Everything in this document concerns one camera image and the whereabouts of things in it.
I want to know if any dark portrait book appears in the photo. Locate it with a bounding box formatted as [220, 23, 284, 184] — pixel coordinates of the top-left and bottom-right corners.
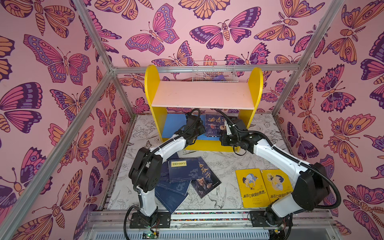
[191, 157, 222, 199]
[205, 115, 227, 140]

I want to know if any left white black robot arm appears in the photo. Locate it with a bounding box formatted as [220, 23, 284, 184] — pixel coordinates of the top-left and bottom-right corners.
[129, 108, 206, 227]

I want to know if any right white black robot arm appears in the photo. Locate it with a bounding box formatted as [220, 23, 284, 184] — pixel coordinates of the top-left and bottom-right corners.
[217, 110, 342, 226]

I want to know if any yellow wooden bookshelf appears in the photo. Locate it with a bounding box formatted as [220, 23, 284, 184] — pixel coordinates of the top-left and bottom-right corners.
[145, 65, 263, 142]

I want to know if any navy book yellow label top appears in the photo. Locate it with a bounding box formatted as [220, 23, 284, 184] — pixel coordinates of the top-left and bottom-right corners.
[169, 158, 203, 183]

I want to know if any navy book behind left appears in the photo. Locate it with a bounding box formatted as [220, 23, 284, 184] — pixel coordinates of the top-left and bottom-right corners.
[160, 153, 179, 181]

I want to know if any yellow cartoon book left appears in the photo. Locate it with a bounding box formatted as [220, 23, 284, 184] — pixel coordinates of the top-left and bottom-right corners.
[236, 169, 271, 208]

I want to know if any yellow cartoon book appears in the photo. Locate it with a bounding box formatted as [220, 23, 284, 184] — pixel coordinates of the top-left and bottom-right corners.
[261, 169, 294, 203]
[236, 169, 271, 208]

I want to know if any navy book middle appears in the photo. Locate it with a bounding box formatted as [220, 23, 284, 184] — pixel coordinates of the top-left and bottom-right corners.
[157, 181, 191, 196]

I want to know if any yellow cartoon book right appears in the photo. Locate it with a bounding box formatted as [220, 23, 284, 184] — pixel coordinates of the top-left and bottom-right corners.
[261, 169, 294, 203]

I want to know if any navy book bottom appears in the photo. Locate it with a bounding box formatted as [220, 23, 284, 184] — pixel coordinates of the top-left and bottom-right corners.
[155, 187, 189, 214]

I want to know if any small green circuit board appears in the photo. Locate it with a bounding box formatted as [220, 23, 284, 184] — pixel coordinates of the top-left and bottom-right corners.
[142, 231, 159, 240]

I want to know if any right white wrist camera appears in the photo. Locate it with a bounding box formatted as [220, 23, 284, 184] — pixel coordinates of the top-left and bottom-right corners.
[225, 124, 232, 136]

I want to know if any clear wire basket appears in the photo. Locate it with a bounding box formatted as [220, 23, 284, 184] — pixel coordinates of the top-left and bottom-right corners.
[191, 60, 239, 83]

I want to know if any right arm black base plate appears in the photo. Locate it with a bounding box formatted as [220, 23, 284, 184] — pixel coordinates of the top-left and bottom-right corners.
[248, 211, 293, 229]

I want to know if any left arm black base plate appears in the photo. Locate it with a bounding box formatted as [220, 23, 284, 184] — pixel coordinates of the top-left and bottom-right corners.
[129, 212, 171, 229]

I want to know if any aluminium mounting rail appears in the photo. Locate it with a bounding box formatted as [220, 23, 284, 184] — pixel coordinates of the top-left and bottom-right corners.
[80, 210, 343, 240]

